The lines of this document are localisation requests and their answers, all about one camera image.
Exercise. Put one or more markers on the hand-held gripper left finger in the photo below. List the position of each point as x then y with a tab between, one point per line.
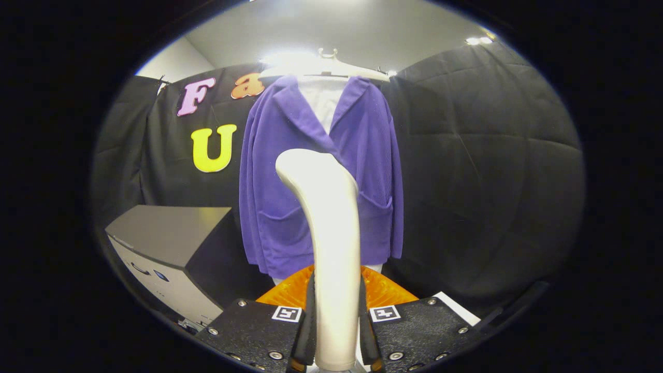
259	331

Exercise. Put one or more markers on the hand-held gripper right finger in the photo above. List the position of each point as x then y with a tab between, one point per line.
419	331

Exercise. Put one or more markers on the white garment steamer head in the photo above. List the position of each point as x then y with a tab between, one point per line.
331	243

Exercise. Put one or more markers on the purple jacket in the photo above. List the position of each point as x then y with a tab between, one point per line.
274	181

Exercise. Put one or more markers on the white shirt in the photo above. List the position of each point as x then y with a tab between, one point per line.
323	103

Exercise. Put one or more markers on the white clothes hanger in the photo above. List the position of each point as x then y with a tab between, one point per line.
336	68

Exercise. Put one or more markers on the grey cabinet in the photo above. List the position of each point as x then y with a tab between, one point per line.
166	233

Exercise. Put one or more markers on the black backdrop cloth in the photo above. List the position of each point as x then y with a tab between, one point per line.
481	181

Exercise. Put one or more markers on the rectangular ceiling light panel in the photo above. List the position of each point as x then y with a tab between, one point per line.
477	40

